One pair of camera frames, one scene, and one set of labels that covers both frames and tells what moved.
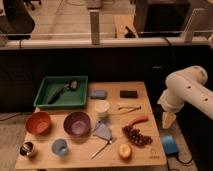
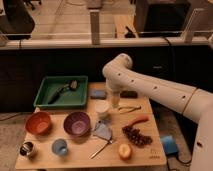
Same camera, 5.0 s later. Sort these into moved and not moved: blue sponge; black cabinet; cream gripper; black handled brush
Moved: cream gripper
Not moved: black handled brush; black cabinet; blue sponge
